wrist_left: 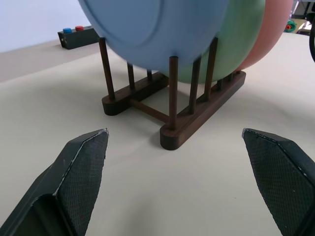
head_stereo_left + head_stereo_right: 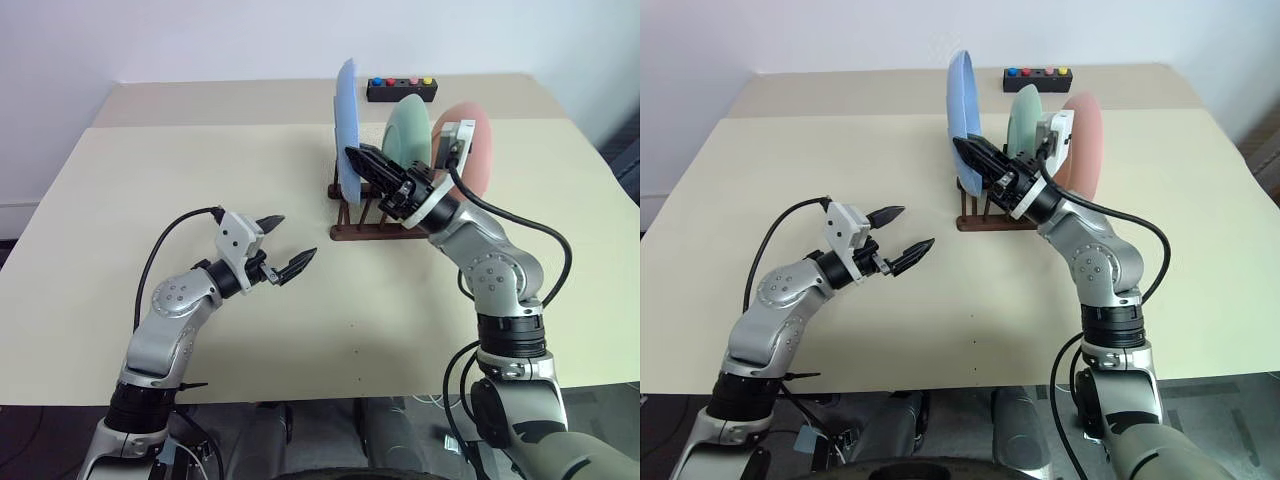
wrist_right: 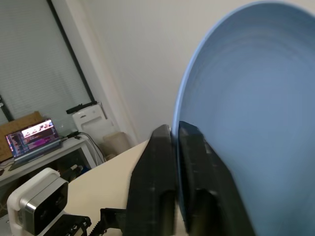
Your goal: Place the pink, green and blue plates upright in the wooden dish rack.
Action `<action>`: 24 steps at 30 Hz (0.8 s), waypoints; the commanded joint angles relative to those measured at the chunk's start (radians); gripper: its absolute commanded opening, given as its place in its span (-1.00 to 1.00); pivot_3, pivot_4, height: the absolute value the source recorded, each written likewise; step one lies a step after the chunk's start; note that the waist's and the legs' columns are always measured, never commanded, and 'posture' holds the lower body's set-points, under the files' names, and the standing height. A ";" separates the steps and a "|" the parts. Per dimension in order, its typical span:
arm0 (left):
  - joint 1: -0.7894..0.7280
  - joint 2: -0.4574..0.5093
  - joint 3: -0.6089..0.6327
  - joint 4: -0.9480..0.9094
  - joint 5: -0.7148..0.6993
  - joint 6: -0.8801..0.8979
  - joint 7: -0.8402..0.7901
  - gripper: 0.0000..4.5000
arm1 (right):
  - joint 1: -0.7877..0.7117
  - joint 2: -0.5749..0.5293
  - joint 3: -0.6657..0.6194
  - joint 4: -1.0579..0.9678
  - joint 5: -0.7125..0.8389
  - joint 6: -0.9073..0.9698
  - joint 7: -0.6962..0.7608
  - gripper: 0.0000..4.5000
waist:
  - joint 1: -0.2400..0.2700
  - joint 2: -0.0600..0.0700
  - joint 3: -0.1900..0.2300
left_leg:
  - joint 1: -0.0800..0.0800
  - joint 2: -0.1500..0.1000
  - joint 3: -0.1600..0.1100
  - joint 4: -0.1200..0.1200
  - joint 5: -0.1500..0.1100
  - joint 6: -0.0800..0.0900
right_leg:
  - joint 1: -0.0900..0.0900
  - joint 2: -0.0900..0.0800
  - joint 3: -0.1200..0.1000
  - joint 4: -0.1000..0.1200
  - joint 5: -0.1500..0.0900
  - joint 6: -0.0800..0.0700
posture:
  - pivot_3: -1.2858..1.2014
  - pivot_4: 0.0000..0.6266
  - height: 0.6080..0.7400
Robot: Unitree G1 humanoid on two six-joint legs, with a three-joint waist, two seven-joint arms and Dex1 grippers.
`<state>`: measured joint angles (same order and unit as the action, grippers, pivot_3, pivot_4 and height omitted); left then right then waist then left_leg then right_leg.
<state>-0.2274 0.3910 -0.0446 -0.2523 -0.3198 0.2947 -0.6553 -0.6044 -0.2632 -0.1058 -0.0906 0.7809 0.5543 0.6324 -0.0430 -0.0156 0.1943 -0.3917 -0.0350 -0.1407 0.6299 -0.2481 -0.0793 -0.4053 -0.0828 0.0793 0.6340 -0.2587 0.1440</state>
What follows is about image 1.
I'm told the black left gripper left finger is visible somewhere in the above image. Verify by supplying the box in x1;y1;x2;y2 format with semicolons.
0;128;109;236

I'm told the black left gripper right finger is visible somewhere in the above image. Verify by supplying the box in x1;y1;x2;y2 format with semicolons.
242;127;315;236

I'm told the green plate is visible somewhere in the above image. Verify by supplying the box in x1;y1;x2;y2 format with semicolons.
161;0;267;85

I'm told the red plate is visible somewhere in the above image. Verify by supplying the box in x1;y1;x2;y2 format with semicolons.
235;0;294;72

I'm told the blue plate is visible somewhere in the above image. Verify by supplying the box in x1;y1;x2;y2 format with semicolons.
78;0;231;74

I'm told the dark wooden dish rack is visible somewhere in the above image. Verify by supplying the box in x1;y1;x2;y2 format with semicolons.
98;36;247;151

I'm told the black button box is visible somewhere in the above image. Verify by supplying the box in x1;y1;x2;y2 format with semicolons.
58;26;95;51

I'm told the green and orange cable reel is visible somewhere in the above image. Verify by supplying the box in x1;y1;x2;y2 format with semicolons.
285;20;299;33

